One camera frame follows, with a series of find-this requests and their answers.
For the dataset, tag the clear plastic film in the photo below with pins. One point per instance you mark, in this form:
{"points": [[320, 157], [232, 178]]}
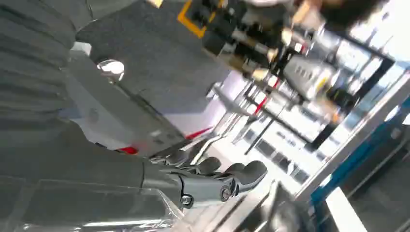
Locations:
{"points": [[96, 211]]}

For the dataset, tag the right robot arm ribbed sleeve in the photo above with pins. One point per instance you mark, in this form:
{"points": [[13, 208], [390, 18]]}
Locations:
{"points": [[32, 64]]}

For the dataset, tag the silver kiosk stand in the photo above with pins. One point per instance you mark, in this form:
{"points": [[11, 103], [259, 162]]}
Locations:
{"points": [[115, 118]]}

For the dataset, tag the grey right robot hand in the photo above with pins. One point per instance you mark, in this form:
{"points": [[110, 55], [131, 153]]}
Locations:
{"points": [[80, 163]]}

